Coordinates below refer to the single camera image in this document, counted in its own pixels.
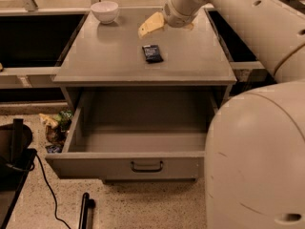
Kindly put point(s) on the dark blue rxbar wrapper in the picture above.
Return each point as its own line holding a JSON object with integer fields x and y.
{"x": 152, "y": 54}

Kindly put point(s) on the pile of snack bags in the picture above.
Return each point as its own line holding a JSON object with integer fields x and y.
{"x": 56, "y": 130}

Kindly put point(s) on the black drawer handle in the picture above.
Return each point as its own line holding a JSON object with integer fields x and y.
{"x": 146, "y": 167}

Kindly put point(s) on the grey drawer cabinet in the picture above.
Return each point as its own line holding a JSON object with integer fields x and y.
{"x": 108, "y": 57}

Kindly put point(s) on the black bar on floor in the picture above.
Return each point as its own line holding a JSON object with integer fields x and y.
{"x": 86, "y": 212}

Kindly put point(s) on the open grey top drawer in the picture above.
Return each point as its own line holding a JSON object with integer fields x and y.
{"x": 112, "y": 128}

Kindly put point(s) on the left dark bin counter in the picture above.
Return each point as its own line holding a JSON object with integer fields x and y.
{"x": 33, "y": 45}

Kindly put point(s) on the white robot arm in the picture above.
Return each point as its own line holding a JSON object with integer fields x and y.
{"x": 255, "y": 147}

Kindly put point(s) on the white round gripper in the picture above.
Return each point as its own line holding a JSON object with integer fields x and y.
{"x": 174, "y": 15}

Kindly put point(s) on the white bowl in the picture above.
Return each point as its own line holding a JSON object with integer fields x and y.
{"x": 105, "y": 11}

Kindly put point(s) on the black robot base left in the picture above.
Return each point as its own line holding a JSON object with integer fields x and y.
{"x": 16, "y": 160}

